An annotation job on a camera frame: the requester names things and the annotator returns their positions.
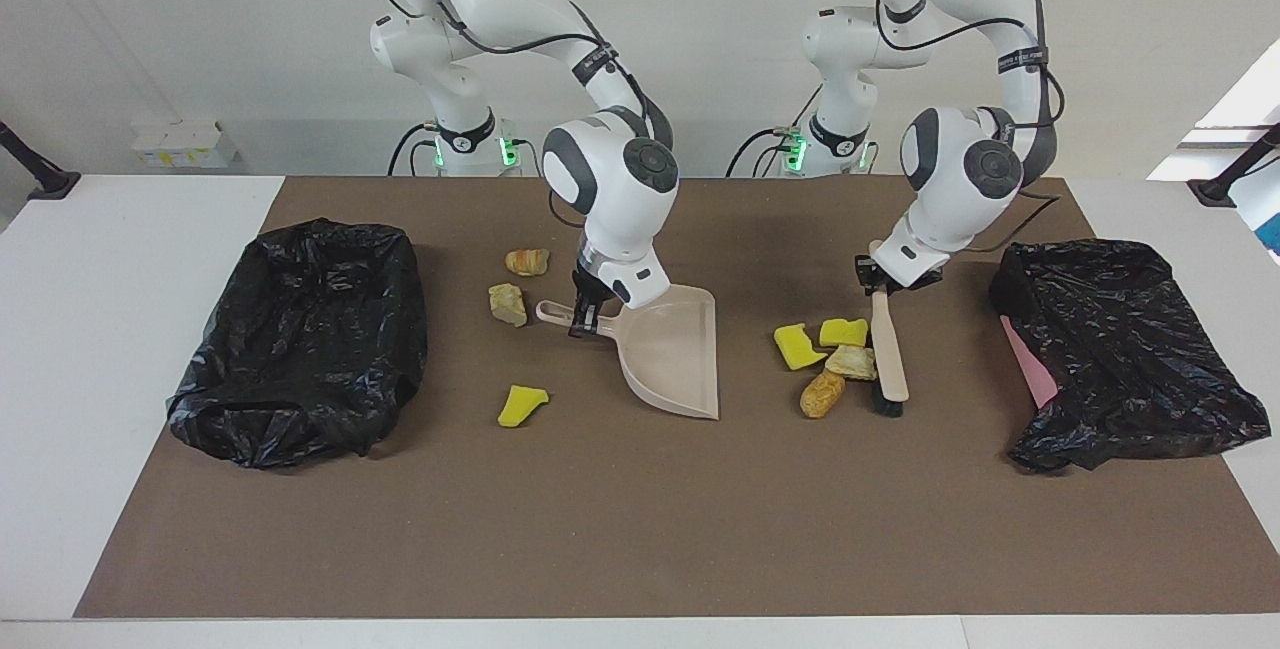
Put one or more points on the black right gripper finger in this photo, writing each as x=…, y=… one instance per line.
x=594, y=320
x=577, y=325

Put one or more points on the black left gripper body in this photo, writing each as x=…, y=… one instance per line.
x=868, y=274

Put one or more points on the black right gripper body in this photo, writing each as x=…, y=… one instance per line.
x=588, y=291

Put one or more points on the yellow rounded sponge piece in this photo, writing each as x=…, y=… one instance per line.
x=843, y=331

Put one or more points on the orange striped croissant toy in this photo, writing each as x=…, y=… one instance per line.
x=527, y=262

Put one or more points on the beige brush with black bristles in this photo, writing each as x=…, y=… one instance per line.
x=890, y=349

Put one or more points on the beige plastic dustpan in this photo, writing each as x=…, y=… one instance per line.
x=670, y=349

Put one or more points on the pale ridged pastry toy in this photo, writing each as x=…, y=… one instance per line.
x=851, y=362

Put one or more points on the yellow wedge sponge piece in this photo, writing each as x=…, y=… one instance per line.
x=520, y=407

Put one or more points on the yellow notched sponge piece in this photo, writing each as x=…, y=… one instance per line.
x=798, y=346

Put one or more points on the brown bread roll toy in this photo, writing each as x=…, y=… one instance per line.
x=822, y=395

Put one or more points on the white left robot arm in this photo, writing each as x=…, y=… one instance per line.
x=950, y=179

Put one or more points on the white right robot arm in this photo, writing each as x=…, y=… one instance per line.
x=610, y=179

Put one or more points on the pink plastic bin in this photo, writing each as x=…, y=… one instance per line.
x=1030, y=369

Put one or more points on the black trash bag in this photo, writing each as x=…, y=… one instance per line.
x=1130, y=359

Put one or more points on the black bag lined bin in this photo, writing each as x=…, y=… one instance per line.
x=220, y=429

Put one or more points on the brown table mat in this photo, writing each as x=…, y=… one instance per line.
x=640, y=529

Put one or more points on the white wall socket box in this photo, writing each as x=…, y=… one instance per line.
x=185, y=147

